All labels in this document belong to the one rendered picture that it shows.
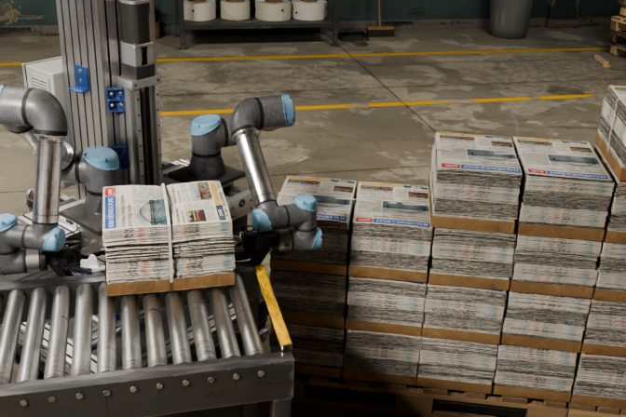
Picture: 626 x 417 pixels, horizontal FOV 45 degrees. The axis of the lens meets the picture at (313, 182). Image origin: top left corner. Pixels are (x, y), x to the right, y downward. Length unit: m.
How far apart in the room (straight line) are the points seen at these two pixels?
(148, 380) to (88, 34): 1.34
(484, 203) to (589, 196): 0.34
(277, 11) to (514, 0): 2.86
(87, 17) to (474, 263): 1.62
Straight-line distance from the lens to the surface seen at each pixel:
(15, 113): 2.42
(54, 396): 2.05
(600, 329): 2.99
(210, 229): 2.26
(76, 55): 2.95
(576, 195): 2.72
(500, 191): 2.68
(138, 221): 2.26
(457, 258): 2.78
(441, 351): 2.99
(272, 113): 2.64
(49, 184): 2.40
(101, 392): 2.04
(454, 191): 2.66
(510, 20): 9.63
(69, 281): 2.46
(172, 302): 2.31
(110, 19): 2.83
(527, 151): 2.85
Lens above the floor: 2.04
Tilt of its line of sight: 24 degrees down
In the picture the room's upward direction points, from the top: 2 degrees clockwise
